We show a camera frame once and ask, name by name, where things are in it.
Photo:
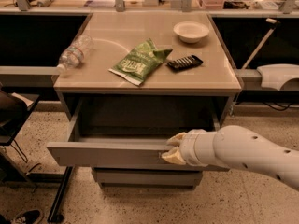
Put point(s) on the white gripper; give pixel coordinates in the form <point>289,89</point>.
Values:
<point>187,147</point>

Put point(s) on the grey top drawer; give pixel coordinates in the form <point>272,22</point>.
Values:
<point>130,132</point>

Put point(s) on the grey drawer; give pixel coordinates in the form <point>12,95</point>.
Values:
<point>137,177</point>
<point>130,132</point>

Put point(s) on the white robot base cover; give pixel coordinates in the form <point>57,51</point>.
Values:
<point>275,76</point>

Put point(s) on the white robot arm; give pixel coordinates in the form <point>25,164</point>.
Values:
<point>235,147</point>

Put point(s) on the grey bottom drawer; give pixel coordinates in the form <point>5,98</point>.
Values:
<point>137,177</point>

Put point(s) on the grey drawer cabinet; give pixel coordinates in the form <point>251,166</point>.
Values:
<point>115,34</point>

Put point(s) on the black snack bar wrapper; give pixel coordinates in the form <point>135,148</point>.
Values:
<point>185,63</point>

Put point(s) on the green chip bag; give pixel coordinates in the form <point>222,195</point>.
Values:
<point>140,62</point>

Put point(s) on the white bowl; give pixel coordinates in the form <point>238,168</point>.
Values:
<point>190,31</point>

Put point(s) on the clear plastic water bottle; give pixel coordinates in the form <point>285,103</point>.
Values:
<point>75,53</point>

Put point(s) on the black metal table leg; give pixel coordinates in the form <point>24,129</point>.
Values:
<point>55,216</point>

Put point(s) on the black and white sneaker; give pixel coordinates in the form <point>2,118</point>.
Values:
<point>28,217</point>

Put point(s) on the grey angled rod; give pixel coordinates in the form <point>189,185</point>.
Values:
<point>274,24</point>

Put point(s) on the dark chair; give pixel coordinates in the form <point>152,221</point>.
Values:
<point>15,109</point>

